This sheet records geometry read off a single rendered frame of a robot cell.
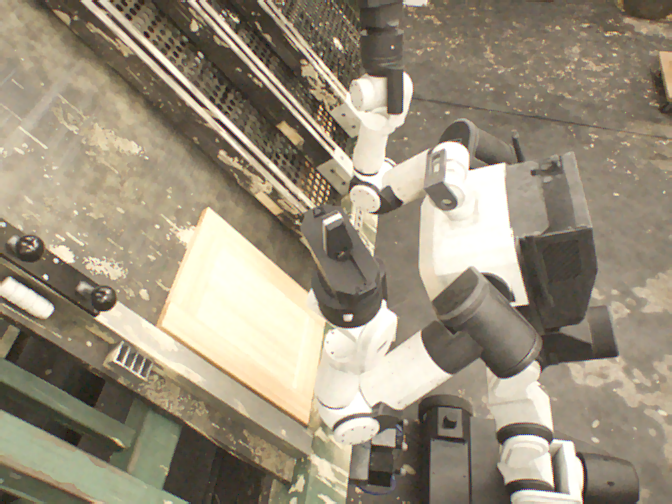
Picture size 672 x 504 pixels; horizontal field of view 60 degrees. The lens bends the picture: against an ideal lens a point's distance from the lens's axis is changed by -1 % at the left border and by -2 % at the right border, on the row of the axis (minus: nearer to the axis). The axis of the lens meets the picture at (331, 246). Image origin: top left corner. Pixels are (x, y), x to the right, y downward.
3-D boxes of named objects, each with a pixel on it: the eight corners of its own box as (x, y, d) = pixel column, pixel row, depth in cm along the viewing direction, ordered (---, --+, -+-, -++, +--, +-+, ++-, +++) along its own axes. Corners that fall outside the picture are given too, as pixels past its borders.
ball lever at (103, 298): (84, 306, 92) (110, 318, 82) (64, 292, 90) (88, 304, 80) (99, 286, 94) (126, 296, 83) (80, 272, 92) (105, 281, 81)
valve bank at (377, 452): (399, 524, 142) (409, 487, 124) (341, 516, 143) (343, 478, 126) (408, 351, 176) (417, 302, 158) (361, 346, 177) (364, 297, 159)
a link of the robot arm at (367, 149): (368, 112, 135) (356, 174, 149) (349, 136, 128) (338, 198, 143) (410, 129, 132) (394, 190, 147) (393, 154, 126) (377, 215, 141)
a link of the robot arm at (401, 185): (393, 197, 151) (461, 165, 134) (373, 228, 143) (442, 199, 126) (365, 163, 148) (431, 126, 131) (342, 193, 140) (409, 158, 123)
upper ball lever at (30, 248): (18, 262, 86) (36, 269, 76) (-5, 247, 84) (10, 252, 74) (34, 241, 87) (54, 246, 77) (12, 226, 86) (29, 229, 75)
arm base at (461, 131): (473, 159, 134) (514, 136, 126) (480, 208, 129) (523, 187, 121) (428, 135, 126) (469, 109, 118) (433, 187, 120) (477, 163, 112)
